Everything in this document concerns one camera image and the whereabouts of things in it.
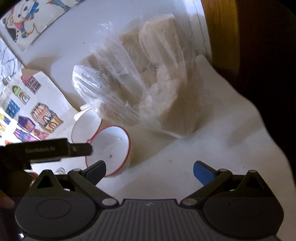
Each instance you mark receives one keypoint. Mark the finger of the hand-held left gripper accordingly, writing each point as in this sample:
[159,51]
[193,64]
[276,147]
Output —
[81,149]

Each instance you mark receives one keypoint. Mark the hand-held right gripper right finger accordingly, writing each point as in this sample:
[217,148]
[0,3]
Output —
[203,173]

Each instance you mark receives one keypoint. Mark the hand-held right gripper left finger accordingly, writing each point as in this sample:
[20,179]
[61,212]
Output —
[96,172]

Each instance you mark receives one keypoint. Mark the white ceramic cup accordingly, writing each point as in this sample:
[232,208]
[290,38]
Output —
[83,127]

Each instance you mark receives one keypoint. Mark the white red-rimmed ceramic bowl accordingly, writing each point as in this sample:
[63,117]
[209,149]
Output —
[111,143]

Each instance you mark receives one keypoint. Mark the white printed tablecloth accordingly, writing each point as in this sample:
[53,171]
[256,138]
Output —
[208,139]

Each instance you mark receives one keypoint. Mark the coloured houses drawing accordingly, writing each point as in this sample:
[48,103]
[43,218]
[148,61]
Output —
[41,113]

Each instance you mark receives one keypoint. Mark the clear bag of white rolls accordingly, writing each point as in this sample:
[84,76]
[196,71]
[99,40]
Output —
[150,81]

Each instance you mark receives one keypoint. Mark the drawing of girl with teddy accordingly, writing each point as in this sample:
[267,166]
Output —
[23,14]

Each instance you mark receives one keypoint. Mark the wooden door frame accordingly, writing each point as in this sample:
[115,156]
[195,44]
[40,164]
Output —
[219,23]

